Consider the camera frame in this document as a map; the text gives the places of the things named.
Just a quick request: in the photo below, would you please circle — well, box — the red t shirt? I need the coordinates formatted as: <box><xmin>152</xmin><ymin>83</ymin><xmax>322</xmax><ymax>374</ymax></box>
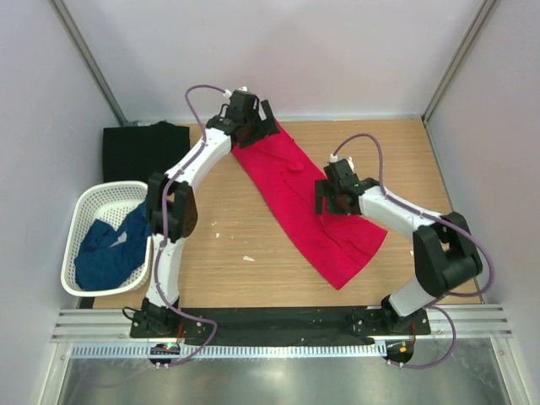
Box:
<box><xmin>231</xmin><ymin>128</ymin><xmax>387</xmax><ymax>290</ymax></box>

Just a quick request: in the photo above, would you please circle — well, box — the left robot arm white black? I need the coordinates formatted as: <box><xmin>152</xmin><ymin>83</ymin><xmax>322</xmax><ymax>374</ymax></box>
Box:
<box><xmin>132</xmin><ymin>87</ymin><xmax>279</xmax><ymax>338</ymax></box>

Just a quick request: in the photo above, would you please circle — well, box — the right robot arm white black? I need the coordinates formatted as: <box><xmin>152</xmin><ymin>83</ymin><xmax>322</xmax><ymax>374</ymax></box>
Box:
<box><xmin>315</xmin><ymin>155</ymin><xmax>483</xmax><ymax>334</ymax></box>

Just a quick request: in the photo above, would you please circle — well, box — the folded black t shirt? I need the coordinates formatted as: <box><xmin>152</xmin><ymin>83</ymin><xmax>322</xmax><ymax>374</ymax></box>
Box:
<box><xmin>101</xmin><ymin>121</ymin><xmax>191</xmax><ymax>183</ymax></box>

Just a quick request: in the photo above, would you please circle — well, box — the white plastic laundry basket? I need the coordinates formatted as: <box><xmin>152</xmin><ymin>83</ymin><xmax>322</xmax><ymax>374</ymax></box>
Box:
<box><xmin>61</xmin><ymin>181</ymin><xmax>153</xmax><ymax>297</ymax></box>

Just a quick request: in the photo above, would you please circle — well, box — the blue t shirt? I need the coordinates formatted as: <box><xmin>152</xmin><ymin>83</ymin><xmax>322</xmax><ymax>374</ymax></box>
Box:
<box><xmin>74</xmin><ymin>202</ymin><xmax>151</xmax><ymax>291</ymax></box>

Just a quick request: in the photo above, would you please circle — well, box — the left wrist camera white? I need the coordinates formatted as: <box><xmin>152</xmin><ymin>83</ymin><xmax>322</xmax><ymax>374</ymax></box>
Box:
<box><xmin>223</xmin><ymin>86</ymin><xmax>249</xmax><ymax>99</ymax></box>

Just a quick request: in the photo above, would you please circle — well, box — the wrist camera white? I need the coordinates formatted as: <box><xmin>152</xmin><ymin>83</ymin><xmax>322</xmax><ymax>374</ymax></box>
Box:
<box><xmin>223</xmin><ymin>86</ymin><xmax>249</xmax><ymax>99</ymax></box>
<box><xmin>329</xmin><ymin>154</ymin><xmax>354</xmax><ymax>171</ymax></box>

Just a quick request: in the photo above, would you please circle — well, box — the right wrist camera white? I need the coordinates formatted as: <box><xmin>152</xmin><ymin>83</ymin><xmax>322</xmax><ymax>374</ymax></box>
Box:
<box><xmin>329</xmin><ymin>154</ymin><xmax>354</xmax><ymax>171</ymax></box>

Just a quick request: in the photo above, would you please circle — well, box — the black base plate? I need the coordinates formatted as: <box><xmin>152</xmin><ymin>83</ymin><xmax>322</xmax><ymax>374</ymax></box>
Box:
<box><xmin>130</xmin><ymin>304</ymin><xmax>431</xmax><ymax>347</ymax></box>

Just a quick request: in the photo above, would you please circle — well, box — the aluminium rail frame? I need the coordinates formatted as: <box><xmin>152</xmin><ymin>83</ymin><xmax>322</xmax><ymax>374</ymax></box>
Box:
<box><xmin>51</xmin><ymin>304</ymin><xmax>513</xmax><ymax>343</ymax></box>

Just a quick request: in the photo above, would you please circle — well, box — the left aluminium corner post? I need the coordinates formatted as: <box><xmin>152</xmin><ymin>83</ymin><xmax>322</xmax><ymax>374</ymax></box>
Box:
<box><xmin>50</xmin><ymin>0</ymin><xmax>127</xmax><ymax>126</ymax></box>

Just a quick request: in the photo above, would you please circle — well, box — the aluminium corner post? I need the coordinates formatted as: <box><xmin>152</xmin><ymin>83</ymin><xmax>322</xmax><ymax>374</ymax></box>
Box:
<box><xmin>50</xmin><ymin>0</ymin><xmax>127</xmax><ymax>126</ymax></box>
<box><xmin>421</xmin><ymin>0</ymin><xmax>503</xmax><ymax>123</ymax></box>

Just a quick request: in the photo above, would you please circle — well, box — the right aluminium corner post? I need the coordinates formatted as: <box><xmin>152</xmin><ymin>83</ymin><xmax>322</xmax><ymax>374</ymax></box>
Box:
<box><xmin>421</xmin><ymin>0</ymin><xmax>503</xmax><ymax>123</ymax></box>

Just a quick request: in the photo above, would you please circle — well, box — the white slotted cable duct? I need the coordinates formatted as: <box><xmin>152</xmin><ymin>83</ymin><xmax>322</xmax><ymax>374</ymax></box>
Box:
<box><xmin>71</xmin><ymin>342</ymin><xmax>386</xmax><ymax>359</ymax></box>

